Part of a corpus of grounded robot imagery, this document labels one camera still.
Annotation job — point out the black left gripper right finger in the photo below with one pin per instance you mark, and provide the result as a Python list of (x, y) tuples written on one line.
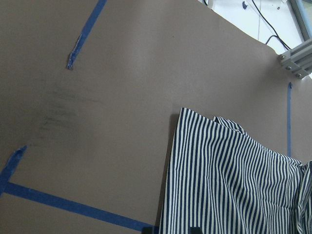
[(194, 230)]

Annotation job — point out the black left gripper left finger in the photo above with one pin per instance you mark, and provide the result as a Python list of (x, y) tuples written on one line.
[(148, 230)]

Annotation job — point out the navy white striped polo shirt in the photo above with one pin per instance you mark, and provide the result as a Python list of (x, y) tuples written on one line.
[(223, 181)]

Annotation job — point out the aluminium frame post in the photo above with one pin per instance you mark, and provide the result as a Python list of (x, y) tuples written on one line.
[(298, 60)]

